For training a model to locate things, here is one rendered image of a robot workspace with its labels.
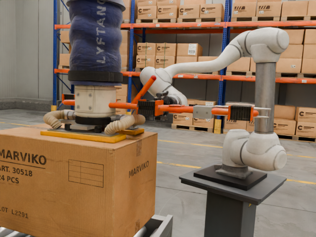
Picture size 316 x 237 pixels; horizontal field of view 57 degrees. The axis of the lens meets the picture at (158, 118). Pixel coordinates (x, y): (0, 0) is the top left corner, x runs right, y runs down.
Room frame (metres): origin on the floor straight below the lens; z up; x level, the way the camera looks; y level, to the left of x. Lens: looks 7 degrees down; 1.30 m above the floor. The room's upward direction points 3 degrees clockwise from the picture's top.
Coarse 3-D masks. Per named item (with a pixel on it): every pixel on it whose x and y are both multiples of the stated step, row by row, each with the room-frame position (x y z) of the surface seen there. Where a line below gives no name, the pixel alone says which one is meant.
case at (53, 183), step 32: (32, 128) 1.31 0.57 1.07; (0, 160) 1.16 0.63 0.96; (32, 160) 1.10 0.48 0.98; (64, 160) 1.04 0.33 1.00; (96, 160) 0.99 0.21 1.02; (128, 160) 1.07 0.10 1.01; (0, 192) 1.16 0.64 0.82; (32, 192) 1.10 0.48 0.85; (64, 192) 1.04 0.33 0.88; (96, 192) 0.99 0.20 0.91; (128, 192) 1.07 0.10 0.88; (0, 224) 1.16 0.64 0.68; (32, 224) 1.10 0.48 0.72; (64, 224) 1.04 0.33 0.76; (96, 224) 0.99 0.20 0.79; (128, 224) 1.08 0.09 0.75
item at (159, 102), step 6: (138, 102) 1.13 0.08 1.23; (144, 102) 1.12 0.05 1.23; (150, 102) 1.11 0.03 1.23; (156, 102) 1.11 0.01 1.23; (162, 102) 1.17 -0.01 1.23; (138, 108) 1.14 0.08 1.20; (144, 108) 1.13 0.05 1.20; (150, 108) 1.12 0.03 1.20; (156, 108) 1.11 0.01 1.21; (138, 114) 1.14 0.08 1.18; (150, 114) 1.11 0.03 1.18; (156, 114) 1.11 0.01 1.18
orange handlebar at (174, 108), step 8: (64, 104) 1.27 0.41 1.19; (72, 104) 1.25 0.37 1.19; (112, 104) 1.18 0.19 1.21; (120, 104) 1.17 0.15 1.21; (128, 104) 1.16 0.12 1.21; (136, 104) 1.15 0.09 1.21; (176, 104) 1.14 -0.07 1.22; (168, 112) 1.10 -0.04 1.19; (176, 112) 1.09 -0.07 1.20; (192, 112) 1.08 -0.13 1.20; (216, 112) 1.04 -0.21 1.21; (224, 112) 1.03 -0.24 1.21; (256, 112) 1.01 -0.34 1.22
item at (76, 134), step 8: (64, 128) 1.17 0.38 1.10; (96, 128) 1.12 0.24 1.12; (56, 136) 1.14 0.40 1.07; (64, 136) 1.12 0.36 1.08; (72, 136) 1.11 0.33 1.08; (80, 136) 1.10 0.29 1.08; (88, 136) 1.09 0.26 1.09; (96, 136) 1.08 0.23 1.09; (104, 136) 1.08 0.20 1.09; (112, 136) 1.08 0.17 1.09; (120, 136) 1.10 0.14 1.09
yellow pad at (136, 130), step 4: (104, 128) 1.28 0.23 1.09; (132, 128) 1.27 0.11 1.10; (136, 128) 1.30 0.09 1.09; (140, 128) 1.31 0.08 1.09; (116, 132) 1.26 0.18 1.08; (120, 132) 1.25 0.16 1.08; (124, 132) 1.25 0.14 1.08; (128, 132) 1.24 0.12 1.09; (132, 132) 1.23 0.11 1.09; (136, 132) 1.24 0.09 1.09; (140, 132) 1.28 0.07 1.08
